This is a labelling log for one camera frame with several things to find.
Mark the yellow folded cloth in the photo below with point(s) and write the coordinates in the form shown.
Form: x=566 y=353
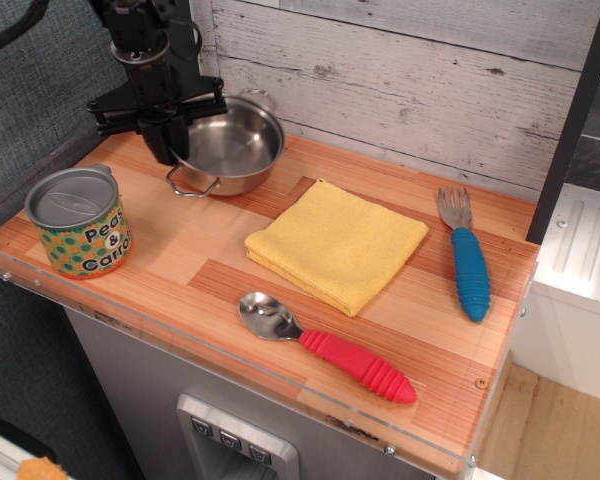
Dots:
x=336 y=246

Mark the stainless steel pot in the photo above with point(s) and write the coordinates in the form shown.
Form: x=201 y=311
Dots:
x=231 y=153

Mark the grey cabinet with dispenser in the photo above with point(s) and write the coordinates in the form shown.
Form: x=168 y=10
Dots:
x=184 y=421

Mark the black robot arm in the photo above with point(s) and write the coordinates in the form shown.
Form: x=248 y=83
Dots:
x=158 y=45

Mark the fork with blue handle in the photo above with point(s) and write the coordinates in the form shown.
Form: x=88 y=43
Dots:
x=471 y=274

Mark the orange object at corner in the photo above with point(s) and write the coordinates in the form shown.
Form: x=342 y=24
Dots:
x=40 y=469

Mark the spoon with red handle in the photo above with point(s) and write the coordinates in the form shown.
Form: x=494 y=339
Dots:
x=269 y=319

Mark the peas and carrots can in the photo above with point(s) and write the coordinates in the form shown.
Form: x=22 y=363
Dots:
x=80 y=220

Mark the white toy sink unit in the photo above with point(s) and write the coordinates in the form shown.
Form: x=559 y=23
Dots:
x=557 y=333

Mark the dark right shelf post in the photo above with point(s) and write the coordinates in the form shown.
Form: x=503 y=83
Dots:
x=574 y=124

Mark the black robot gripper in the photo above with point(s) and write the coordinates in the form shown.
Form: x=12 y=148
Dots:
x=149 y=99

